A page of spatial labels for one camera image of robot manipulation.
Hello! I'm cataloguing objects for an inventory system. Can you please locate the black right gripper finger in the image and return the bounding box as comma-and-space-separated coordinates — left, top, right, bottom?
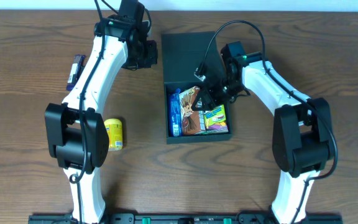
203, 90, 216, 111
191, 88, 210, 111

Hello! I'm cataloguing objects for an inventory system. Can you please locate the yellow green Pretz box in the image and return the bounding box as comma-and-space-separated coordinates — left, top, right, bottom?
204, 105, 229, 134

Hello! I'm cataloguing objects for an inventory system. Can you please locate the brown Pocky box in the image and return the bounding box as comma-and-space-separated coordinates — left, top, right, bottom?
179, 86, 206, 136

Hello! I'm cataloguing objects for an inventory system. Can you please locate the blue cookie package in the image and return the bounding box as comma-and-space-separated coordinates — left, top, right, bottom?
168, 88, 182, 137

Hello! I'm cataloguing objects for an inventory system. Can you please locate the dark green flip-lid box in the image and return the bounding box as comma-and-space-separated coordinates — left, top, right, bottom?
161, 31, 232, 144

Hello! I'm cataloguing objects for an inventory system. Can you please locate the yellow candy canister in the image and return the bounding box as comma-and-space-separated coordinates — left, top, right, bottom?
104, 118, 124, 151

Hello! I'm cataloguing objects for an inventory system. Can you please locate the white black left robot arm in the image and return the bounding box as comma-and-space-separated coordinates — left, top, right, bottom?
29, 0, 158, 223

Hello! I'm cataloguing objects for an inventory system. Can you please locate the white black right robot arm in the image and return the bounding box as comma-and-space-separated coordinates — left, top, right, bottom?
195, 42, 338, 223

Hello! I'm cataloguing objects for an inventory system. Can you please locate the purple candy bar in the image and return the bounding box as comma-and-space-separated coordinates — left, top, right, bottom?
66, 54, 86, 91

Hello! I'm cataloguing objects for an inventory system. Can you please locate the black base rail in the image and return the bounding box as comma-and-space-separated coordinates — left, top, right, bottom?
28, 212, 343, 224

